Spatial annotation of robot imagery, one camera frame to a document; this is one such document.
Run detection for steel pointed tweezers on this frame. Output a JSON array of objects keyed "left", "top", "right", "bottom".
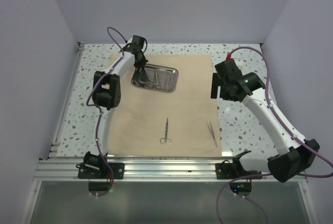
[{"left": 138, "top": 68, "right": 150, "bottom": 85}]

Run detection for steel ring-handled forceps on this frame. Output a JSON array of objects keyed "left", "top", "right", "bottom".
[{"left": 153, "top": 68, "right": 161, "bottom": 90}]

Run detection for steel instrument tray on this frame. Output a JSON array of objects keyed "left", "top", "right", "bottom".
[{"left": 131, "top": 65, "right": 178, "bottom": 93}]

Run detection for steel scalpel handle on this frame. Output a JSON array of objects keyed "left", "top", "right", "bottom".
[{"left": 207, "top": 121, "right": 217, "bottom": 147}]

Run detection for steel ring-handled scissors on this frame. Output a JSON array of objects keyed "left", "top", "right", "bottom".
[{"left": 160, "top": 118, "right": 172, "bottom": 145}]

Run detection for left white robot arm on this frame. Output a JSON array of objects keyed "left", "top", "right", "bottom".
[{"left": 76, "top": 35, "right": 148, "bottom": 180}]

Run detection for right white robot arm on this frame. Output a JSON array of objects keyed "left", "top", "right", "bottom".
[{"left": 211, "top": 59, "right": 319, "bottom": 182}]

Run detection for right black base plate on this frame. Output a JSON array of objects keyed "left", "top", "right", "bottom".
[{"left": 215, "top": 151, "right": 251, "bottom": 180}]

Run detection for aluminium mounting rail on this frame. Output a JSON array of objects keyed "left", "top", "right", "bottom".
[{"left": 33, "top": 156, "right": 232, "bottom": 182}]

